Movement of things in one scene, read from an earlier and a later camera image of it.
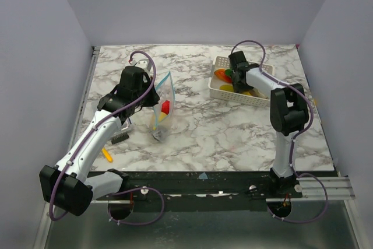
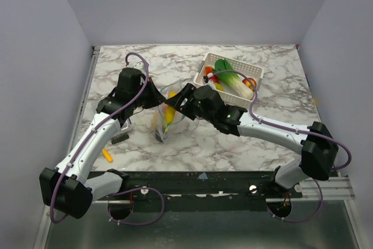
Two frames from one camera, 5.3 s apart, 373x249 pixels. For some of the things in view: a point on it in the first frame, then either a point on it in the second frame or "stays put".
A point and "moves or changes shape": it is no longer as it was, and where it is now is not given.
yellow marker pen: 107,155 stays put
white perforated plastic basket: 215,83 -> 208,60
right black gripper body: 236,77 -> 186,102
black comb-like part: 120,138 stays put
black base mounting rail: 233,190 stays put
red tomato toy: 221,73 -> 210,70
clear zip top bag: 163,111 moves or changes shape
